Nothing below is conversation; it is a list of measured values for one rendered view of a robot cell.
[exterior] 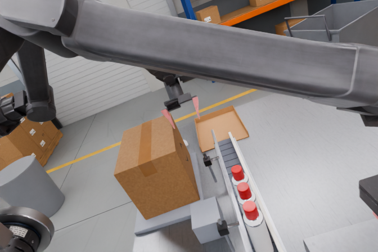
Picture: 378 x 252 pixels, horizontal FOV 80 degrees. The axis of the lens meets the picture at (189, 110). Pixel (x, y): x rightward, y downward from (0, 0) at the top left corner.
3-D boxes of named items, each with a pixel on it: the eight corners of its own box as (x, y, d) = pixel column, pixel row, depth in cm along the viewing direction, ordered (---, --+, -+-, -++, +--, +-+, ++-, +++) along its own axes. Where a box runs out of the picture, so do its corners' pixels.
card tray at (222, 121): (249, 136, 116) (247, 130, 115) (202, 152, 119) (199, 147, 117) (234, 109, 143) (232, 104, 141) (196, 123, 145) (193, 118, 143)
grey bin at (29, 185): (60, 217, 241) (20, 178, 213) (21, 233, 242) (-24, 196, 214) (73, 186, 282) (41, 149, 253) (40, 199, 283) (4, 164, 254)
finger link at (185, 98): (205, 115, 79) (195, 91, 81) (185, 122, 79) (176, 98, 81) (205, 118, 85) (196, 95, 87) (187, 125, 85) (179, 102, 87)
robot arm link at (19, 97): (9, 95, 69) (9, 110, 67) (39, 82, 69) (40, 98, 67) (32, 106, 77) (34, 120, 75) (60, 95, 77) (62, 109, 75)
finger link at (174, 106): (186, 122, 79) (177, 98, 81) (167, 129, 79) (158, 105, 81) (188, 125, 85) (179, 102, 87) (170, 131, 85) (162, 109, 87)
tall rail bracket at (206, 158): (229, 180, 97) (218, 152, 90) (213, 185, 98) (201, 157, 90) (227, 174, 100) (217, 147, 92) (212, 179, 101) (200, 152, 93)
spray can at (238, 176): (261, 215, 74) (247, 171, 64) (246, 220, 74) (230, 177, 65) (255, 202, 78) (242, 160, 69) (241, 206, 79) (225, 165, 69)
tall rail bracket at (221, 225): (252, 250, 71) (239, 218, 63) (230, 256, 71) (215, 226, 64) (248, 240, 73) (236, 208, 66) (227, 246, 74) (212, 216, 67)
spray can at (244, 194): (269, 235, 68) (255, 190, 58) (252, 240, 68) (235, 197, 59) (262, 220, 72) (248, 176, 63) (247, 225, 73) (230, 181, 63)
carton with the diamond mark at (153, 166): (200, 199, 91) (175, 151, 79) (145, 220, 92) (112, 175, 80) (189, 154, 118) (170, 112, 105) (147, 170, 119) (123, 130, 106)
